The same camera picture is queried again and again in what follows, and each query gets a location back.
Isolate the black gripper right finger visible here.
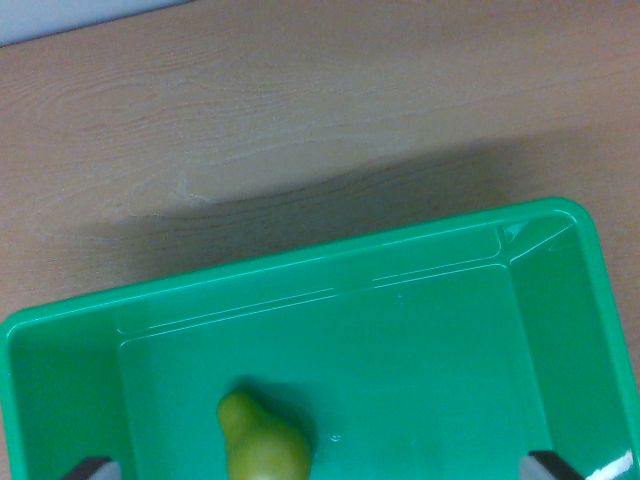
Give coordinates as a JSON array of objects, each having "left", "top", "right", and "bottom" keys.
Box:
[{"left": 519, "top": 449, "right": 586, "bottom": 480}]

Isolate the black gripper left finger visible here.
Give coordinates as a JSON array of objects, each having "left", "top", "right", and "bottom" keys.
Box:
[{"left": 61, "top": 456, "right": 122, "bottom": 480}]

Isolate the green plastic bin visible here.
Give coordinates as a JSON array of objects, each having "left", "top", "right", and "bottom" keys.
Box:
[{"left": 0, "top": 197, "right": 640, "bottom": 480}]

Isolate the yellow-green toy pear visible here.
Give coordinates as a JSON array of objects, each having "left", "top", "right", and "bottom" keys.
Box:
[{"left": 216, "top": 390, "right": 311, "bottom": 480}]

